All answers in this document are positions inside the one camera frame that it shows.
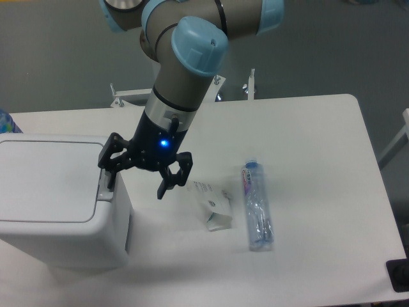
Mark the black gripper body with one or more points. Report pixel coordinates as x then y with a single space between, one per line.
154 148

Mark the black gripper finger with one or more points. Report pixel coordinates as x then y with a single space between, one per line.
116 155
169 179

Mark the white push-lid trash can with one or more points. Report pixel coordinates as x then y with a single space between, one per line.
58 206

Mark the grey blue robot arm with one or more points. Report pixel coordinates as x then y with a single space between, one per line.
189 40

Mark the white paper carton box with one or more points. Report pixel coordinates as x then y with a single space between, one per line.
211 204

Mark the clear plastic water bottle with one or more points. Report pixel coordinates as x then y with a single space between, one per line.
257 206

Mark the black table clamp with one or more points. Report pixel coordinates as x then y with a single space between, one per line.
398 274

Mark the white metal base frame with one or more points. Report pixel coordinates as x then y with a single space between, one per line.
127 98

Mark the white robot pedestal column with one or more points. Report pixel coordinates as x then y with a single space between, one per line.
149 53

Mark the white frame leg right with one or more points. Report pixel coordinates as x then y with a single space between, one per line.
396 144

